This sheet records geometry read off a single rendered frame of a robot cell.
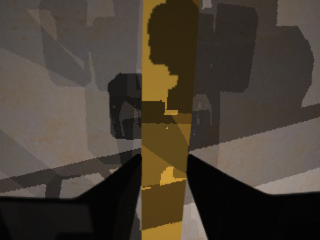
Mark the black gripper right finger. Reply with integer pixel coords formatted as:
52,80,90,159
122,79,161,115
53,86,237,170
187,154,320,240

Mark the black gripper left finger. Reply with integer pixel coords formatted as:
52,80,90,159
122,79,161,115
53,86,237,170
0,154,142,240

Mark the yellow rectangular bar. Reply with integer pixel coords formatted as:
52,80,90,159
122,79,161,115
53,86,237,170
141,0,200,240

